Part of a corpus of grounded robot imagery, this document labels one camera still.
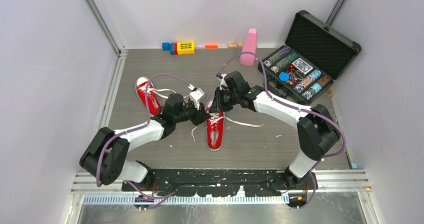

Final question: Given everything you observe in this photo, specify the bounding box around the wooden block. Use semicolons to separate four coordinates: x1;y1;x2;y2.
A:
227;43;238;48

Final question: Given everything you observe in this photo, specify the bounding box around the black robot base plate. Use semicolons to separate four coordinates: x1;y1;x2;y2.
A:
118;168;318;199

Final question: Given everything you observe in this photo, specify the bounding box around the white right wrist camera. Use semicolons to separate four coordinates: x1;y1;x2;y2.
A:
216;73;228;90

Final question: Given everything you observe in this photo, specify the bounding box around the pink metronome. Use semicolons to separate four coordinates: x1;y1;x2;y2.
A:
239;28;257;67

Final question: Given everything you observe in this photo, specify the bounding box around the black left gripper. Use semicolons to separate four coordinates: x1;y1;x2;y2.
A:
173;99;211;127

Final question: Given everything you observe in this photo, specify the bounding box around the blue toy cube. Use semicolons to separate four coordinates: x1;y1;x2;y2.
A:
161;42;171;51

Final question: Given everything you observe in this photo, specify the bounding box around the aluminium frame rail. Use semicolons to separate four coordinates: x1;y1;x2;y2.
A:
70;170;372;209

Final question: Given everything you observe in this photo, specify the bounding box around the yellow toy block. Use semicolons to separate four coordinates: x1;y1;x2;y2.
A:
176;41;195;55

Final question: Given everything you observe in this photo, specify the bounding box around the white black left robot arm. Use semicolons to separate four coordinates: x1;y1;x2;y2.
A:
79;89;210;191

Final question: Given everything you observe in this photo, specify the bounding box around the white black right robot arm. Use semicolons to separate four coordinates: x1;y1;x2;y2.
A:
209;71;342;189

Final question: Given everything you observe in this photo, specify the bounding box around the red canvas sneaker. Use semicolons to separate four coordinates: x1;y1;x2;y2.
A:
206;99;225;151
135;76;162;116

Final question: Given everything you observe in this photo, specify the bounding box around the white shoelace of sneaker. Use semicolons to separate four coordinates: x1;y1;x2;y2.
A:
136;83;177;99
190;112;265;143

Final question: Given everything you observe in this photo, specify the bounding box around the black poker chip case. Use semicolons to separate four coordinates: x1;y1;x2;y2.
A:
257;10;362;105

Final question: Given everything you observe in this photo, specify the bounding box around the orange flat block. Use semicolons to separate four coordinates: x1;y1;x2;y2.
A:
204;44;218;49

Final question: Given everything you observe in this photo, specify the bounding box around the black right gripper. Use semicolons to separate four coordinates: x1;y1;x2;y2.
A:
209;87;239;114

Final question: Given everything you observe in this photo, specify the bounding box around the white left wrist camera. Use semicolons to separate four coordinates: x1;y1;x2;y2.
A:
188;84;207;110

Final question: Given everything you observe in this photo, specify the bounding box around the red toy block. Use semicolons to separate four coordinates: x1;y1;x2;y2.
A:
170;42;178;55

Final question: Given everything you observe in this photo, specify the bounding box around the blue round dealer chip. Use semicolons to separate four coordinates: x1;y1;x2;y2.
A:
278;72;291;82

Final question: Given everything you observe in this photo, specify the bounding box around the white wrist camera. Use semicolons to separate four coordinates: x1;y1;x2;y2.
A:
216;73;228;90
188;84;207;110

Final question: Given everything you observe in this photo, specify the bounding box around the playing card deck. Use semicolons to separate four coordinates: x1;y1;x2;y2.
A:
291;57;314;77

